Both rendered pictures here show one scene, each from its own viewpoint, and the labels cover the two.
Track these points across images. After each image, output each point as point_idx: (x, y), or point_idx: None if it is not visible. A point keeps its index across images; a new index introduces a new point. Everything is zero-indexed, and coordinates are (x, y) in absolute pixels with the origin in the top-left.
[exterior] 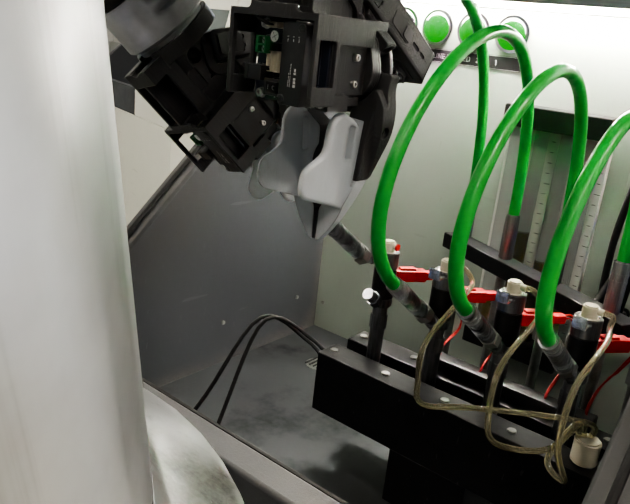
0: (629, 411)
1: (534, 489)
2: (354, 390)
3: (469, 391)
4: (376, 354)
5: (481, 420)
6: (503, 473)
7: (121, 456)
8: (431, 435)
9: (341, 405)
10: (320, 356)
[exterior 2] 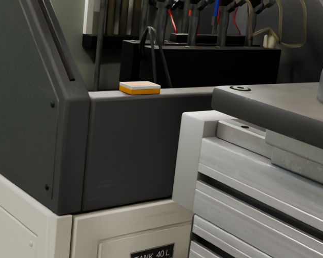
0: (320, 1)
1: (263, 68)
2: (179, 63)
3: (205, 44)
4: (164, 42)
5: (236, 48)
6: (251, 68)
7: None
8: (221, 67)
9: (170, 79)
10: (156, 51)
